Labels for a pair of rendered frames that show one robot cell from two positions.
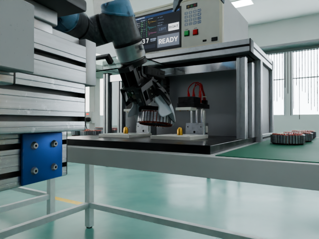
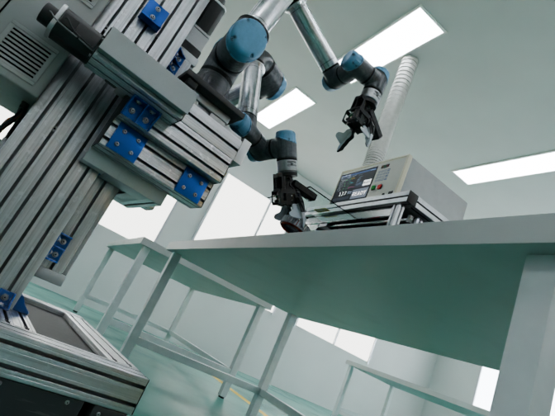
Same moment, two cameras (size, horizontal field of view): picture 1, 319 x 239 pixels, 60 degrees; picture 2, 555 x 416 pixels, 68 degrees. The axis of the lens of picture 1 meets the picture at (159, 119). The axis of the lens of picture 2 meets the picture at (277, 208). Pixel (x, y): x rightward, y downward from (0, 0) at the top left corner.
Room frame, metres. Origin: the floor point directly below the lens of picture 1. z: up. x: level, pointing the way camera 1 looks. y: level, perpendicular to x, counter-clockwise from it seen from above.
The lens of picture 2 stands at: (-0.38, -0.73, 0.41)
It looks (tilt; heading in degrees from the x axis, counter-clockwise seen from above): 18 degrees up; 34
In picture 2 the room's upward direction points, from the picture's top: 25 degrees clockwise
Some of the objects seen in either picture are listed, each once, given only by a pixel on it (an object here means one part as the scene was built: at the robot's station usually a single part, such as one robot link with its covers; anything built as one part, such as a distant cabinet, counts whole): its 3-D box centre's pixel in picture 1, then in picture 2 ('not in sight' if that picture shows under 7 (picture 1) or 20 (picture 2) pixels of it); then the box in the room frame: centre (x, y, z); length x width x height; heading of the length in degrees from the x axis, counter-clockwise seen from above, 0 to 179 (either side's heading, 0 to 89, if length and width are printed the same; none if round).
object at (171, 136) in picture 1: (180, 136); not in sight; (0.97, -0.07, 0.78); 0.15 x 0.15 x 0.01; 58
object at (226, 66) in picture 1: (164, 72); (343, 218); (1.12, -0.02, 1.03); 0.62 x 0.01 x 0.03; 58
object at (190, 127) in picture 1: (196, 129); not in sight; (1.09, -0.15, 0.80); 0.08 x 0.05 x 0.06; 58
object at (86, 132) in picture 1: (91, 133); not in sight; (1.39, 0.34, 0.77); 0.11 x 0.11 x 0.04
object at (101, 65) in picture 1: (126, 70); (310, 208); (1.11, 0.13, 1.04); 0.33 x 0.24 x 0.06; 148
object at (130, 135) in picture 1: (126, 134); not in sight; (1.10, 0.13, 0.78); 0.15 x 0.15 x 0.01; 58
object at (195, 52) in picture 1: (188, 66); (383, 229); (1.31, -0.14, 1.09); 0.68 x 0.44 x 0.05; 58
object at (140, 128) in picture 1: (146, 128); not in sight; (1.22, 0.06, 0.80); 0.08 x 0.05 x 0.06; 58
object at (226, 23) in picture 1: (191, 39); (394, 205); (1.30, -0.15, 1.22); 0.44 x 0.39 x 0.20; 58
